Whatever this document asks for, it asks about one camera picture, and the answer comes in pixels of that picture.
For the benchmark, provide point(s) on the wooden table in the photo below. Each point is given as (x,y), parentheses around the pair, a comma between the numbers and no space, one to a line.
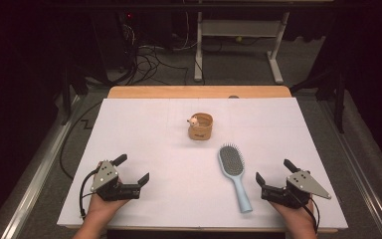
(195,92)

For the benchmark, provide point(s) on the person's left hand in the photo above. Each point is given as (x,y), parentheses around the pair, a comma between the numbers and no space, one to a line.
(102,205)

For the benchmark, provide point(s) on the wooden animal-shaped cup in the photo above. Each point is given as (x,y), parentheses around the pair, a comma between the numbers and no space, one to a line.
(201,131)

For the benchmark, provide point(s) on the white board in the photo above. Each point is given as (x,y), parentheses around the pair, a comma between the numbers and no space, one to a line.
(165,156)

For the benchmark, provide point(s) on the dark computer tower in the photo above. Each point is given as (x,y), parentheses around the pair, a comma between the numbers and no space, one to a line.
(116,40)

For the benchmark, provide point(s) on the dark metal stand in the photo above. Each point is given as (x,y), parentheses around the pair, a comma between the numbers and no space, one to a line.
(339,99)
(67,96)

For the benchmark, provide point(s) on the light blue hairbrush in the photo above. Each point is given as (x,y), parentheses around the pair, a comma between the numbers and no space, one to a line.
(231,161)

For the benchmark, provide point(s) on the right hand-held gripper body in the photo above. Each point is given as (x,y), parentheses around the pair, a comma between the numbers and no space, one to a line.
(303,186)

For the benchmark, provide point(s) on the person's right hand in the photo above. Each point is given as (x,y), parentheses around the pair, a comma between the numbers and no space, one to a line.
(295,215)

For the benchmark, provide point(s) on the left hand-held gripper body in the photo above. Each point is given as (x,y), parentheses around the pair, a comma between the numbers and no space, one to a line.
(104,174)

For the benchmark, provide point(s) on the metal floor rail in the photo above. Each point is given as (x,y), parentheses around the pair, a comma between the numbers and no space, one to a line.
(358,169)
(43,169)

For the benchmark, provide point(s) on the white metal stand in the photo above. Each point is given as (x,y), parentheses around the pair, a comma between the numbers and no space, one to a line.
(238,28)

